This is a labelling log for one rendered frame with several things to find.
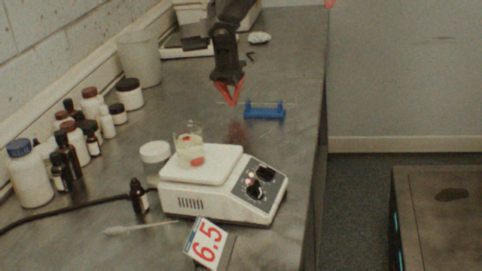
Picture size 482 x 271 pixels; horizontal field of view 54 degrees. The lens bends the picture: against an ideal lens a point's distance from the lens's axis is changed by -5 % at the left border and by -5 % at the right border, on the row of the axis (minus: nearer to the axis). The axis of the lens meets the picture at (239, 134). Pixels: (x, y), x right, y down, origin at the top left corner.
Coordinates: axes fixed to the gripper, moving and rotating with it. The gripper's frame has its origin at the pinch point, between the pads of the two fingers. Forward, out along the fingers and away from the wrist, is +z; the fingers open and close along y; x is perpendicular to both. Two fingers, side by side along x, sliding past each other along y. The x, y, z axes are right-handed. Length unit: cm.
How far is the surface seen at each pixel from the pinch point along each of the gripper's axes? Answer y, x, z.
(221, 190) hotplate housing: 42.7, 11.2, -3.7
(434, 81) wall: -116, 58, 41
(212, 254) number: 52, 12, 2
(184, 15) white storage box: -68, -39, -5
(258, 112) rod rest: 1.0, 6.7, 2.1
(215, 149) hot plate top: 32.5, 7.0, -5.6
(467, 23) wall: -117, 71, 14
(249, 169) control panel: 34.6, 13.8, -2.9
